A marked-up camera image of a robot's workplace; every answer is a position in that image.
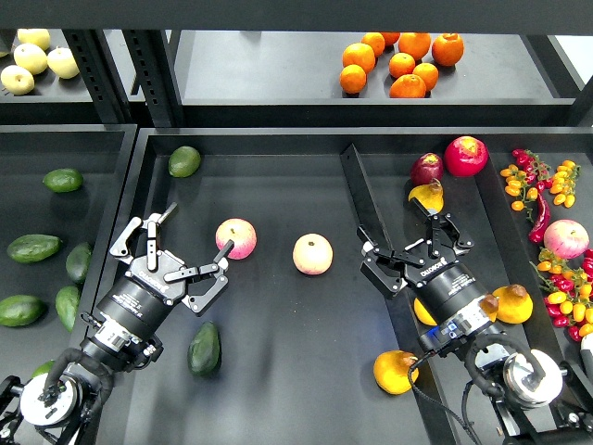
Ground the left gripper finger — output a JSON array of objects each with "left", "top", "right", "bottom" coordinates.
[
  {"left": 109, "top": 202, "right": 178, "bottom": 271},
  {"left": 164, "top": 241, "right": 234, "bottom": 316}
]

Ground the cherry tomato bunch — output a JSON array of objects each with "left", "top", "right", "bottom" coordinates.
[
  {"left": 532, "top": 248, "right": 592, "bottom": 343},
  {"left": 499, "top": 148, "right": 581, "bottom": 223}
]

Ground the yellow pear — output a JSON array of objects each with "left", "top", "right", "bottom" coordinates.
[
  {"left": 408, "top": 178, "right": 444, "bottom": 212},
  {"left": 479, "top": 284, "right": 534, "bottom": 324},
  {"left": 372, "top": 350, "right": 418, "bottom": 395},
  {"left": 413, "top": 299, "right": 437, "bottom": 326}
]

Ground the light green avocado bottom left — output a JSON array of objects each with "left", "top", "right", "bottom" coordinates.
[{"left": 31, "top": 360, "right": 55, "bottom": 378}]

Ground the bright red apple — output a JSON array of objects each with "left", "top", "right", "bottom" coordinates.
[{"left": 444, "top": 135, "right": 489, "bottom": 177}]

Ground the upper cherry tomato bunch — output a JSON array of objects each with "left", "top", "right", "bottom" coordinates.
[{"left": 499, "top": 148, "right": 581, "bottom": 223}]

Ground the upright avocado left tray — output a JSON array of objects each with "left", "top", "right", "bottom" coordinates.
[{"left": 65, "top": 242, "right": 93, "bottom": 285}]

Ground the pale pear front left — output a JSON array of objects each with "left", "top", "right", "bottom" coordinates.
[{"left": 1, "top": 65, "right": 35, "bottom": 95}]

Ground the dark avocado left tray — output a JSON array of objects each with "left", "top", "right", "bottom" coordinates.
[{"left": 6, "top": 234, "right": 62, "bottom": 264}]

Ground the avocado lower left edge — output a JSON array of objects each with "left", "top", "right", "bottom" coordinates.
[{"left": 1, "top": 295, "right": 46, "bottom": 327}]

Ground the pale pear middle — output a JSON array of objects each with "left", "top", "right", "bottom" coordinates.
[{"left": 13, "top": 43, "right": 48, "bottom": 75}]

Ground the black centre tray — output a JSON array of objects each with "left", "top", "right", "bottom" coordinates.
[{"left": 57, "top": 127, "right": 593, "bottom": 445}]

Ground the green avocado upper left tray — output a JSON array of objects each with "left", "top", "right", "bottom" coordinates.
[{"left": 43, "top": 168, "right": 83, "bottom": 193}]

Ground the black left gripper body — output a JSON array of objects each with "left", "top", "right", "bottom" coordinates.
[{"left": 96, "top": 252, "right": 187, "bottom": 340}]

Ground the black tray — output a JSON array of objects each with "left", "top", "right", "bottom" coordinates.
[
  {"left": 57, "top": 127, "right": 593, "bottom": 445},
  {"left": 1, "top": 125, "right": 136, "bottom": 382}
]

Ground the pale yellow pink apple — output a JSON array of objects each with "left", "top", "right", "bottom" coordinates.
[{"left": 293, "top": 233, "right": 334, "bottom": 275}]

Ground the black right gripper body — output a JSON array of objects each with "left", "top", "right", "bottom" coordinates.
[{"left": 404, "top": 257, "right": 486, "bottom": 325}]

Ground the pink apple right side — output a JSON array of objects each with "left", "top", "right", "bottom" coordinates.
[{"left": 543, "top": 219, "right": 589, "bottom": 260}]

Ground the orange pile on shelf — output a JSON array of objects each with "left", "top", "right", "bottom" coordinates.
[{"left": 338, "top": 32, "right": 465, "bottom": 98}]

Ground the dark green avocado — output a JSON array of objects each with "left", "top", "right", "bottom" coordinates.
[{"left": 186, "top": 321, "right": 221, "bottom": 376}]

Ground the pale pear right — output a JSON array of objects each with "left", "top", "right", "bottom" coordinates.
[{"left": 47, "top": 47, "right": 80, "bottom": 80}]

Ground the dark red apple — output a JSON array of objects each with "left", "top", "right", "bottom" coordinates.
[{"left": 410, "top": 153, "right": 444, "bottom": 186}]

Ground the red chili pepper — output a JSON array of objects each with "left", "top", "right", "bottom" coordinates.
[{"left": 528, "top": 195, "right": 550, "bottom": 244}]

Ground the light green avocado top corner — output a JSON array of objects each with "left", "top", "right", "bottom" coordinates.
[{"left": 168, "top": 146, "right": 201, "bottom": 178}]

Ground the lower cherry tomato bunch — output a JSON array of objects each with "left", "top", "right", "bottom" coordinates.
[{"left": 532, "top": 248, "right": 592, "bottom": 343}]

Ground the black tray divider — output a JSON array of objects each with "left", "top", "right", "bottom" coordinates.
[{"left": 340, "top": 145, "right": 460, "bottom": 444}]

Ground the pink red apple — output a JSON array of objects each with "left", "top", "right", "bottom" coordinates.
[{"left": 215, "top": 218, "right": 257, "bottom": 260}]

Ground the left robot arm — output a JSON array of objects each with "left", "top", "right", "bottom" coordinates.
[{"left": 1, "top": 204, "right": 234, "bottom": 444}]

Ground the pale pear top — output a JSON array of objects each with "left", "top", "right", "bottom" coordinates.
[{"left": 17, "top": 28, "right": 51, "bottom": 51}]

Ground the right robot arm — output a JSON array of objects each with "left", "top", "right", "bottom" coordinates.
[{"left": 354, "top": 197, "right": 592, "bottom": 444}]

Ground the pale pear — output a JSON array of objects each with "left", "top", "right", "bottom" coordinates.
[
  {"left": 17, "top": 28, "right": 51, "bottom": 51},
  {"left": 13, "top": 43, "right": 48, "bottom": 75},
  {"left": 47, "top": 47, "right": 80, "bottom": 80},
  {"left": 1, "top": 65, "right": 35, "bottom": 95}
]

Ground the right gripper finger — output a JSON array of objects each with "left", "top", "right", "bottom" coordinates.
[
  {"left": 413, "top": 197, "right": 474, "bottom": 258},
  {"left": 357, "top": 225, "right": 420, "bottom": 299}
]

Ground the black shelf upright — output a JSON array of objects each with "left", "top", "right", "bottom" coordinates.
[{"left": 122, "top": 30, "right": 185, "bottom": 128}]

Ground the black left tray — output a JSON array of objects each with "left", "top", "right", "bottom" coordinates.
[{"left": 1, "top": 125, "right": 136, "bottom": 382}]

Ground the avocado beside tray wall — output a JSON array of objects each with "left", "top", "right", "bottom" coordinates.
[{"left": 55, "top": 286, "right": 81, "bottom": 333}]

